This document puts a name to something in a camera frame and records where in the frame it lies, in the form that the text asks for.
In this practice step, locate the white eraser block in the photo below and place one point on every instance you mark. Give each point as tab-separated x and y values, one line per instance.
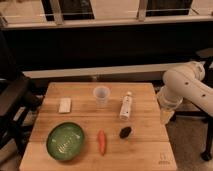
65	105

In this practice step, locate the orange carrot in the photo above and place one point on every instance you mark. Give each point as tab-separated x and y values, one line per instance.
102	142

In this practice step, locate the green bowl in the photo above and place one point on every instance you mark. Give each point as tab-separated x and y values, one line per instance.
65	141

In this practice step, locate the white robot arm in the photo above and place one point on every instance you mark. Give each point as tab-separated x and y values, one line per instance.
167	99

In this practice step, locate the clear plastic cup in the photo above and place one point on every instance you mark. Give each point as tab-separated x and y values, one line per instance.
101	94

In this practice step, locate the white bottle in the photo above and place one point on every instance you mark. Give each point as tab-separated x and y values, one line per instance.
126	107

